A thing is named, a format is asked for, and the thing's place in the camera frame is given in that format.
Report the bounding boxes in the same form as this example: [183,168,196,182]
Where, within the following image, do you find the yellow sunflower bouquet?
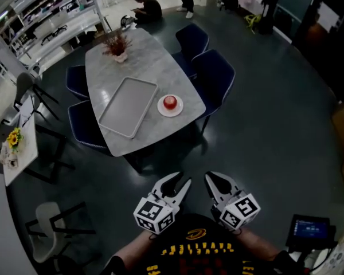
[6,127,25,154]

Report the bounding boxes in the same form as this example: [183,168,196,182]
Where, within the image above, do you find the beige chair black frame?
[25,201,97,265]

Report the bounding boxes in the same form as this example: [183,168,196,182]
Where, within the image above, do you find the grey rectangular tray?
[98,76,159,140]

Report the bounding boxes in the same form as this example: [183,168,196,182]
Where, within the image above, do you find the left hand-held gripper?
[133,171,193,235]

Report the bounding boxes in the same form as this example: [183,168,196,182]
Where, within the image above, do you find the red dried plant white pot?
[101,29,132,64]

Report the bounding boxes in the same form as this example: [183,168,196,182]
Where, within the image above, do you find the white patterned vase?
[0,144,19,170]

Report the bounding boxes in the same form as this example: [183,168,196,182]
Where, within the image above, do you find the person's right forearm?
[234,227,282,262]

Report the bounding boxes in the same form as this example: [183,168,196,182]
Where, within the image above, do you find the person's left forearm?
[114,229,161,269]

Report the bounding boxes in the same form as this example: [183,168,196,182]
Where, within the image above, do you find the person's black printed shirt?
[99,213,306,275]

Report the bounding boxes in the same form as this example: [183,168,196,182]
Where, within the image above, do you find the yellow green straps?
[244,13,262,34]

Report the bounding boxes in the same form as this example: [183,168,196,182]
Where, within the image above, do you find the red apple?
[163,95,178,111]

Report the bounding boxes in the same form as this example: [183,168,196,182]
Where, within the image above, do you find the grey chair black legs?
[13,72,61,123]

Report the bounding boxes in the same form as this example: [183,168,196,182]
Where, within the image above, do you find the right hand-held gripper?
[204,171,262,230]

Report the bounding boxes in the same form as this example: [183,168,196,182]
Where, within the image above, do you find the black screen tablet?
[285,214,338,252]

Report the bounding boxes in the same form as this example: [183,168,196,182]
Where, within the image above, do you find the white shelf unit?
[0,0,111,68]

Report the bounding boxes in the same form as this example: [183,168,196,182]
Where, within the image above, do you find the white round plate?
[157,94,184,118]

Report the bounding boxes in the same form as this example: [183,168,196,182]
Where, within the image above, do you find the dark blue dining chair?
[67,99,113,156]
[190,49,236,135]
[171,23,210,80]
[65,64,90,101]

